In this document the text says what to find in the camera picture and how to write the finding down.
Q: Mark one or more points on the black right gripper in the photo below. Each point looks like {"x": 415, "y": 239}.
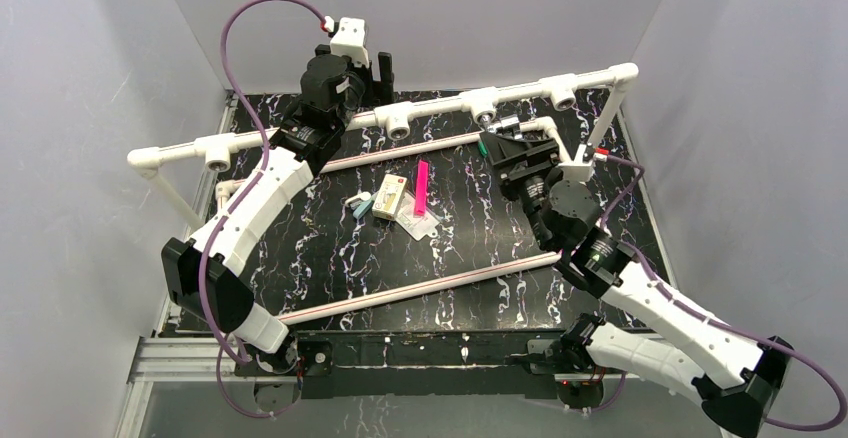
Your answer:
{"x": 506, "y": 153}

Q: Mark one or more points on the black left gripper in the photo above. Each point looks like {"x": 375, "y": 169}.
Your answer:
{"x": 379, "y": 94}

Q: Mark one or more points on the chrome water faucet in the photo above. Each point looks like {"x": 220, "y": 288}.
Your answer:
{"x": 509, "y": 126}

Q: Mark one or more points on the white PVC pipe frame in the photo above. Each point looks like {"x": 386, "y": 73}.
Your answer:
{"x": 395, "y": 118}

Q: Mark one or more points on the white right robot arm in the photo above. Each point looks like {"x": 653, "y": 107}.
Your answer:
{"x": 734, "y": 380}

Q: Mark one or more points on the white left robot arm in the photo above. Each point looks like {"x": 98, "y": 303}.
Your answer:
{"x": 203, "y": 272}

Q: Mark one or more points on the pink rectangular bar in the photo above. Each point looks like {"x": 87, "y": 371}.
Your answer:
{"x": 421, "y": 188}

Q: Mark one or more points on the white small fitting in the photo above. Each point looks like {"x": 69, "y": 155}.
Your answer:
{"x": 354, "y": 201}

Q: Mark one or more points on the clear plastic bag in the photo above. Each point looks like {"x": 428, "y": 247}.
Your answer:
{"x": 418, "y": 227}

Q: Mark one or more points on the beige small cardboard box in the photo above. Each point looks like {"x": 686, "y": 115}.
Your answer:
{"x": 389, "y": 197}

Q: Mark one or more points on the teal small fitting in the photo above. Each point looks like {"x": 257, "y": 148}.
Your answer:
{"x": 362, "y": 208}

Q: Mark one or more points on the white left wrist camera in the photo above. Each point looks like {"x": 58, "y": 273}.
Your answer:
{"x": 349, "y": 40}

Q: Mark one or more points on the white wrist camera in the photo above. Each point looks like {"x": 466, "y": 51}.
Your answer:
{"x": 349, "y": 40}
{"x": 581, "y": 167}

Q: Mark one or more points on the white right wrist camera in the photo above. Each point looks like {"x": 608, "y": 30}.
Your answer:
{"x": 581, "y": 167}

